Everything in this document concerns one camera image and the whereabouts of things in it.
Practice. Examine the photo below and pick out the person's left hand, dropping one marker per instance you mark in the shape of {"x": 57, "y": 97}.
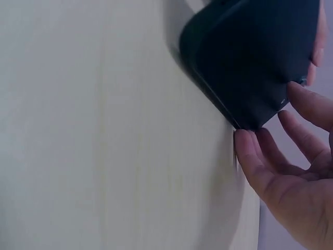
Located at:
{"x": 321, "y": 44}

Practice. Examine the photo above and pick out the person's left fingers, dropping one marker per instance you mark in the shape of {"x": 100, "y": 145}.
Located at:
{"x": 321, "y": 44}

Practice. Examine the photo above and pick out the person's right hand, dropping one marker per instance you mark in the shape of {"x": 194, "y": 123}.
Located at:
{"x": 294, "y": 203}

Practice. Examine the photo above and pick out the black rounded case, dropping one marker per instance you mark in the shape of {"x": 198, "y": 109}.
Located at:
{"x": 247, "y": 60}

